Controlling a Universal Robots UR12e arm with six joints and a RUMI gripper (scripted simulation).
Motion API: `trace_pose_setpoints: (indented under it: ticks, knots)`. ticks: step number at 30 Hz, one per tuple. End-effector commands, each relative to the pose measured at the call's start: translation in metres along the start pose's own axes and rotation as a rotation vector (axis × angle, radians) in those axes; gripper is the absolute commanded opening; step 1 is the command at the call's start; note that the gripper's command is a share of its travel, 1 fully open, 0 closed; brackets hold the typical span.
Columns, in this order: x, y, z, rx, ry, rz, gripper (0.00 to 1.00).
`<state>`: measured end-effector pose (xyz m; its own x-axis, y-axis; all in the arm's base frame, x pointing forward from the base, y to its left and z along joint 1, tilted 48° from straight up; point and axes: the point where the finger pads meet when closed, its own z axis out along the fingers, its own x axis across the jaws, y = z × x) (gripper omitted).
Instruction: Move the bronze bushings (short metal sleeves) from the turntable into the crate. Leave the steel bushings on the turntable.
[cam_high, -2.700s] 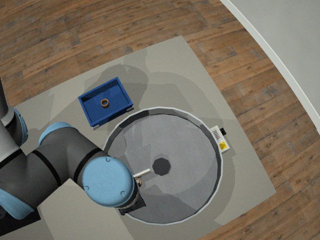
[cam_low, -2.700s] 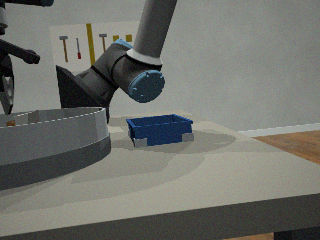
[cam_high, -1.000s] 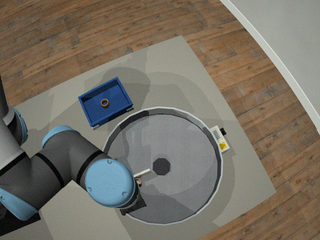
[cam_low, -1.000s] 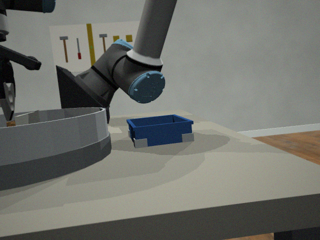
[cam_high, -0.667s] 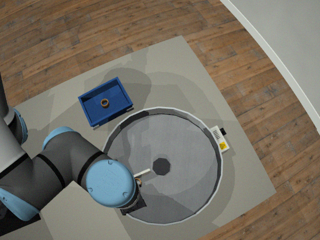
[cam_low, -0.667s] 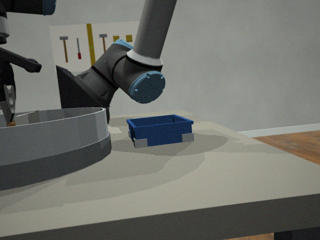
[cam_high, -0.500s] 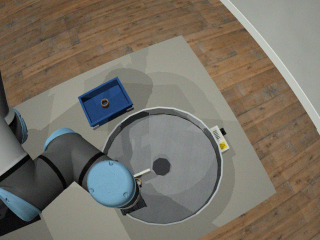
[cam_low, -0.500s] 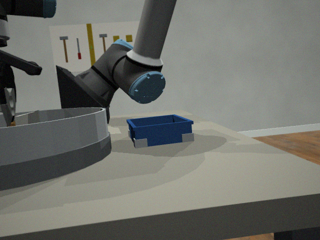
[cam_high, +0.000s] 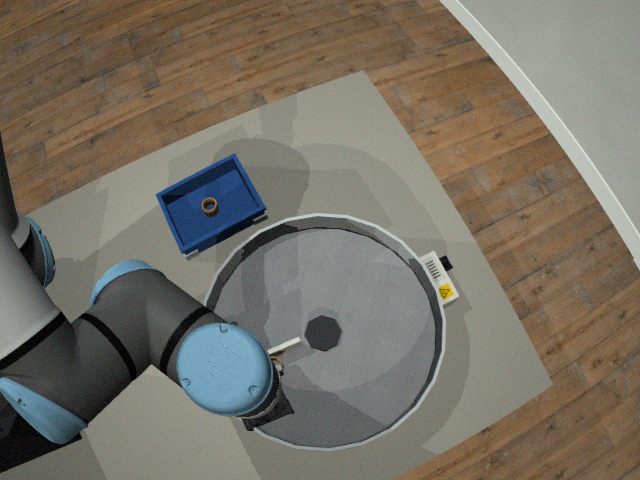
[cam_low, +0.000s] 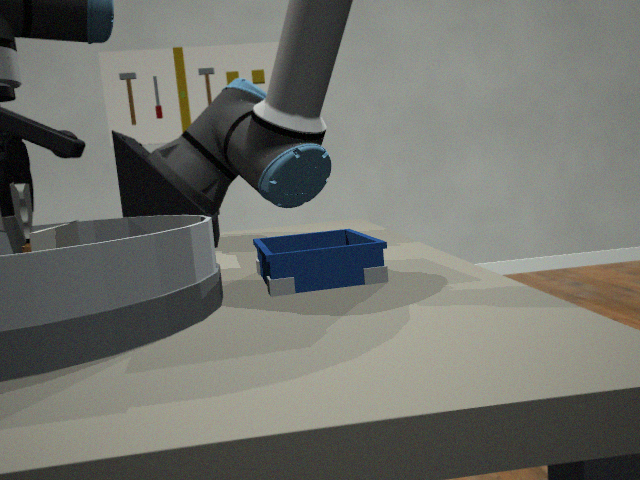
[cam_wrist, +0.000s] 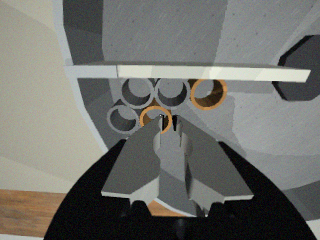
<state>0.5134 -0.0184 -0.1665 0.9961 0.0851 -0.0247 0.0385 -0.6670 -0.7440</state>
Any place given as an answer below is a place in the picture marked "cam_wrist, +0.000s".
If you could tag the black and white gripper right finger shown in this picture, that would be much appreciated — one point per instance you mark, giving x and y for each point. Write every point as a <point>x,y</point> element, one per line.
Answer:
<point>217,173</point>

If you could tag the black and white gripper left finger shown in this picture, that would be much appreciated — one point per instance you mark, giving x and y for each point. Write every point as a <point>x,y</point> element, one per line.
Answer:
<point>129,171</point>

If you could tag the grey metal bushing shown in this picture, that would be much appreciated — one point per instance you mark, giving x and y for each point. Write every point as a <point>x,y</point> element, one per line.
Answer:
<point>130,99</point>
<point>172,103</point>
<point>120,124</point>

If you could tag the bronze bushing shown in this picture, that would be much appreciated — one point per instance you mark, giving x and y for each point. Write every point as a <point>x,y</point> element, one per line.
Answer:
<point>214,99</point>
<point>144,119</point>

